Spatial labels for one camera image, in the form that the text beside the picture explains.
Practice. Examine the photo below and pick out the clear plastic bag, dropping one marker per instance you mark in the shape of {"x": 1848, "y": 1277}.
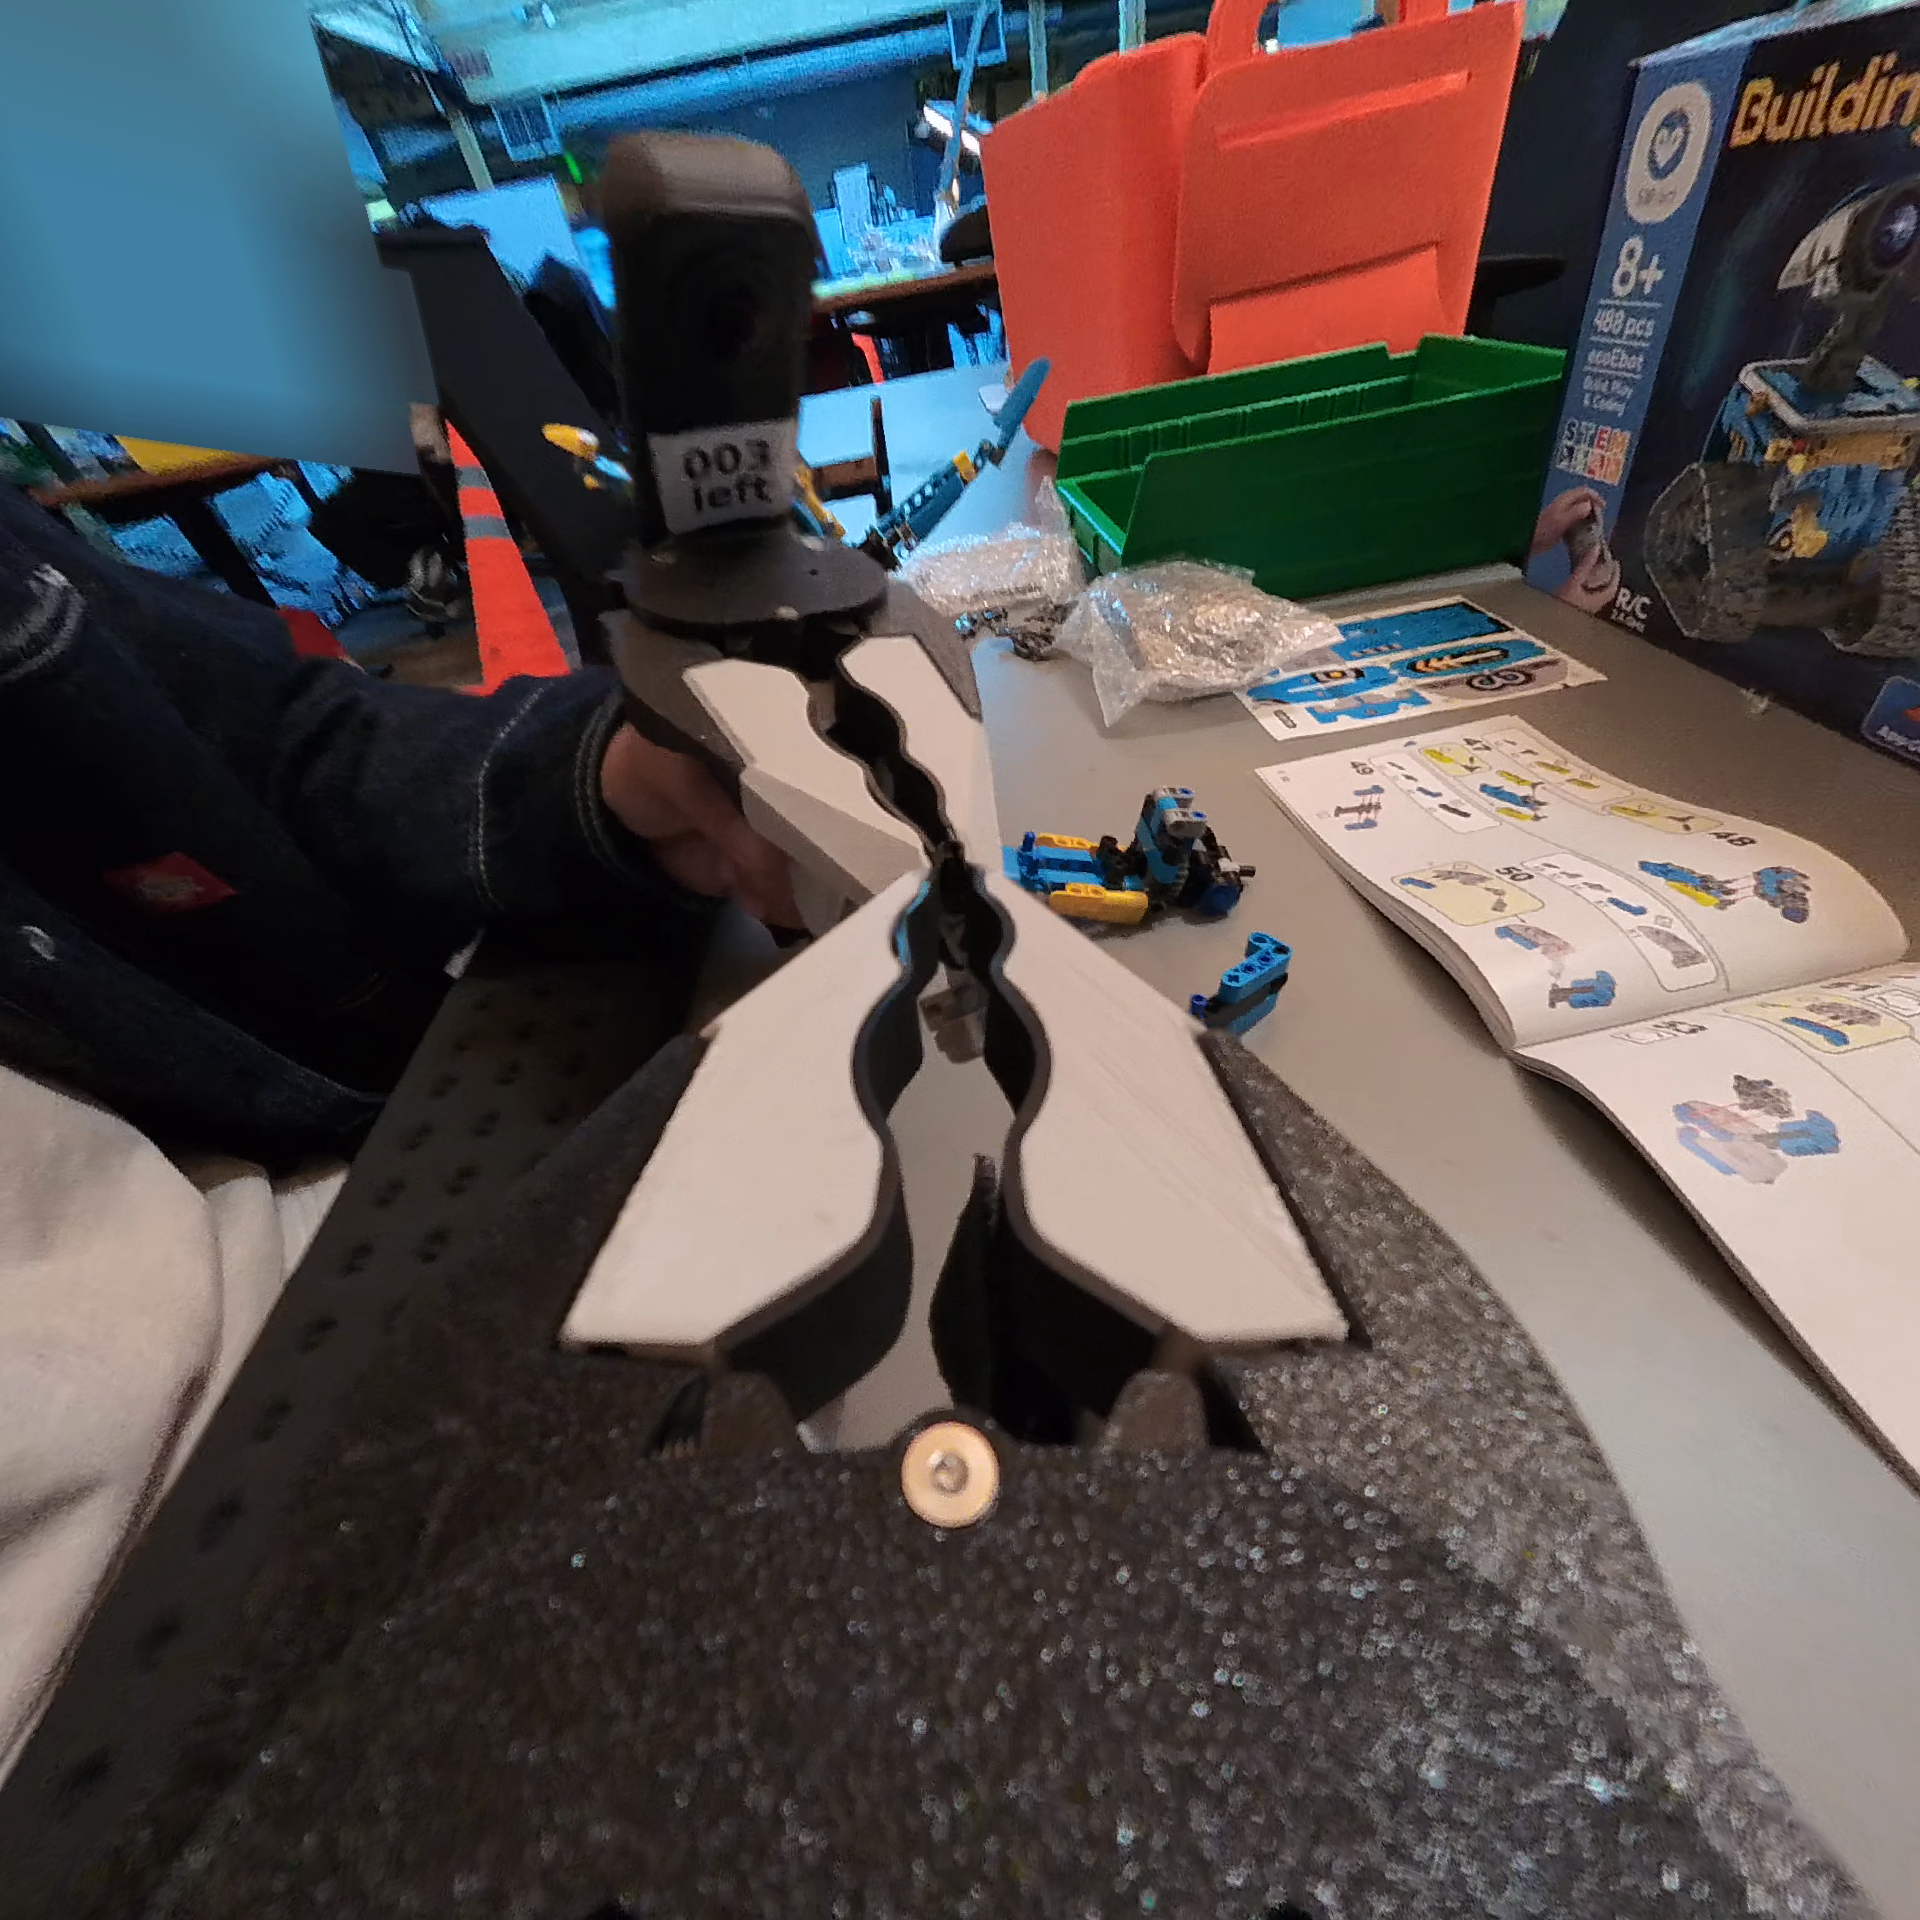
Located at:
{"x": 990, "y": 571}
{"x": 1200, "y": 631}

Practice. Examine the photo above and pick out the grey panel with connectors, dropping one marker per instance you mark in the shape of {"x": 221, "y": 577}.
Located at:
{"x": 949, "y": 1009}

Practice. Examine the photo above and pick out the white shirt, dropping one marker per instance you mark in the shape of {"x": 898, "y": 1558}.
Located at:
{"x": 105, "y": 1351}

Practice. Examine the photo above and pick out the blue beams black axle assembly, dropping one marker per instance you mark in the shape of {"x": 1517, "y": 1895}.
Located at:
{"x": 1245, "y": 975}

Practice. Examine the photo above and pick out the orange carry case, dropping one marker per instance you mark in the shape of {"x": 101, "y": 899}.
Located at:
{"x": 1276, "y": 197}

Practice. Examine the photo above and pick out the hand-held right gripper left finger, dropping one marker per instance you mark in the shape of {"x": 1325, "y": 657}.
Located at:
{"x": 736, "y": 1185}

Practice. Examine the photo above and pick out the person's left forearm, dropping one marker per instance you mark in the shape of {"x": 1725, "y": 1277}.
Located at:
{"x": 301, "y": 826}

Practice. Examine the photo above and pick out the dark blue toy kit box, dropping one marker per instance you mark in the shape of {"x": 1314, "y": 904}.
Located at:
{"x": 1725, "y": 375}

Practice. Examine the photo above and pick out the orange striped traffic cone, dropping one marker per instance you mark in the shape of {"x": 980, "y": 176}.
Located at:
{"x": 504, "y": 586}

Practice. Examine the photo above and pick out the person's left hand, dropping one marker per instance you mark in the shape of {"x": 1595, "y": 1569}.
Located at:
{"x": 675, "y": 819}

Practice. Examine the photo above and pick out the blue sticker sheet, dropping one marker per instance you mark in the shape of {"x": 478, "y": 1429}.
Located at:
{"x": 1411, "y": 668}

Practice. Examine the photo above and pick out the grey desk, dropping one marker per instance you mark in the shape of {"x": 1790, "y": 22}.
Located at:
{"x": 1425, "y": 1126}

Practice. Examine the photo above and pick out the open instruction booklet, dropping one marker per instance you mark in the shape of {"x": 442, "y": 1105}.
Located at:
{"x": 1651, "y": 930}

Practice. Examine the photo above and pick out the green plastic bin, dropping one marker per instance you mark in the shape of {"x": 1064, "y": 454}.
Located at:
{"x": 1321, "y": 482}

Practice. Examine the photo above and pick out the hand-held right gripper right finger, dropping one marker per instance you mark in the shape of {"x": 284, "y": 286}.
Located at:
{"x": 1170, "y": 1185}

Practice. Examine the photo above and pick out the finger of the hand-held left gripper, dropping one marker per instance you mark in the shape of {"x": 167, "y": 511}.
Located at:
{"x": 938, "y": 722}
{"x": 796, "y": 781}

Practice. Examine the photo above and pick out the blue yellow brick vehicle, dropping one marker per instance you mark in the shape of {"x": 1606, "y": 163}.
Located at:
{"x": 1141, "y": 871}

